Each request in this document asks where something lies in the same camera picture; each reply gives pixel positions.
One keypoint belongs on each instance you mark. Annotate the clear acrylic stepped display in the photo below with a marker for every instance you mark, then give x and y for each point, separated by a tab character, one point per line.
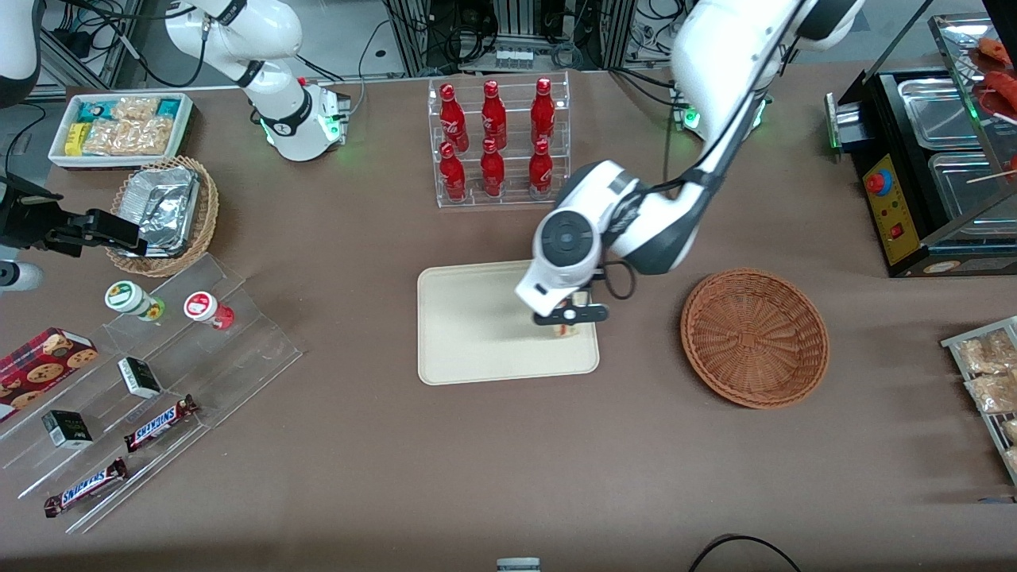
238	349

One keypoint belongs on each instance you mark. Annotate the clear bagged rice crackers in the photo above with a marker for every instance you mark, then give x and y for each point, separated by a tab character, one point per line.
131	137
135	108

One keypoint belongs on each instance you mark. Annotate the black food warmer cabinet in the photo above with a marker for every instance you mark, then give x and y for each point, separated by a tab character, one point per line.
898	206

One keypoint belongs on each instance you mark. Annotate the beige plastic tray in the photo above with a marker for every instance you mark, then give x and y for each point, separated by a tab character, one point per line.
477	334

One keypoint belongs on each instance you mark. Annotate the red lid white cup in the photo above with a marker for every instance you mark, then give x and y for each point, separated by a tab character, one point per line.
203	306

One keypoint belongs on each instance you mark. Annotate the steel warmer pan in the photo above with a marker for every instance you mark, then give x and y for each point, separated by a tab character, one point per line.
937	111
965	191

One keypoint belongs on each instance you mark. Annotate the red cola bottle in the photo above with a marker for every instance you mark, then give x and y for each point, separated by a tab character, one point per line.
493	115
493	171
543	111
540	171
453	175
453	119

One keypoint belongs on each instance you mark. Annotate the clear bagged cracker snack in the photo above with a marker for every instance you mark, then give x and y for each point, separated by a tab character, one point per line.
1012	462
985	353
993	393
1011	430

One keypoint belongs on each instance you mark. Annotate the light wicker basket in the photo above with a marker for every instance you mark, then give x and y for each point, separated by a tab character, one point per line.
205	206

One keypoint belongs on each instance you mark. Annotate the small black box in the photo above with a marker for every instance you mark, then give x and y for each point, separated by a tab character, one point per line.
67	429
139	377

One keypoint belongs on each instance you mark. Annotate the white snack container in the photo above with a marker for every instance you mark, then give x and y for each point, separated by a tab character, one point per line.
59	155

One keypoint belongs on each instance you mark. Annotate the white power strip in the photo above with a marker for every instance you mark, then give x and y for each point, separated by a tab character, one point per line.
513	57

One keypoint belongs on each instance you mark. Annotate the green lid white cup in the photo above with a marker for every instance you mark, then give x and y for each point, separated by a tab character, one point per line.
127	296

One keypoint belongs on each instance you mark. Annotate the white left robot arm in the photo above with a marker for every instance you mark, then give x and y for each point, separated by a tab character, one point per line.
715	56

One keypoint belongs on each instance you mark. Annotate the red cookie box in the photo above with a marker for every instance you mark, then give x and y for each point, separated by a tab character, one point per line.
40	365

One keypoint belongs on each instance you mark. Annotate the teal snack packet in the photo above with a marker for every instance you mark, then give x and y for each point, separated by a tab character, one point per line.
168	108
95	111

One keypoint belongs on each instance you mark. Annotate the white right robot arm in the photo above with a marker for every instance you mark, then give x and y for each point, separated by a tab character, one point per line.
278	95

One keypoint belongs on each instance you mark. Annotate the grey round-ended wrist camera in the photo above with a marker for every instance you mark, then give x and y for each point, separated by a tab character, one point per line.
20	276

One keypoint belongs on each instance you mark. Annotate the red sausage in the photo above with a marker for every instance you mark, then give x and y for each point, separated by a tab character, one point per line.
1003	94
995	50

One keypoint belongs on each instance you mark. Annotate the grey box edge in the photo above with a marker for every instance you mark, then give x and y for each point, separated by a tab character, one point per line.
518	565

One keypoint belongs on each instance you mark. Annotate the Snickers chocolate bar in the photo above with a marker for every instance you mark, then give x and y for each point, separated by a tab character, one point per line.
159	423
83	486

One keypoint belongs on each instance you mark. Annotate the aluminium foil tray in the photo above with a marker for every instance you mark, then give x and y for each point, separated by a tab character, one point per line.
159	206

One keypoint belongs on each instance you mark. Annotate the clear acrylic bottle rack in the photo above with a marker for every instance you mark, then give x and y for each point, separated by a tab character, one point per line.
512	199

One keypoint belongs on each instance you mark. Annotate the yellow snack packet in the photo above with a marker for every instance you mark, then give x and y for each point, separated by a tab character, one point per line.
75	139

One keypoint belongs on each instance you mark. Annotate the tray of packaged snacks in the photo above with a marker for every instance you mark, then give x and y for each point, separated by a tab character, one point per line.
953	343

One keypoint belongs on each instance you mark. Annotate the triangle sandwich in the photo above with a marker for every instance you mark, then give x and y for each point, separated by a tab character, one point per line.
567	330

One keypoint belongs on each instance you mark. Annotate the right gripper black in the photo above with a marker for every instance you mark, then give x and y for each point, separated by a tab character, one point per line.
33	220

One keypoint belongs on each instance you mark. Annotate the round brown wicker basket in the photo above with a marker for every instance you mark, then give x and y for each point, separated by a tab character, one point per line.
755	342

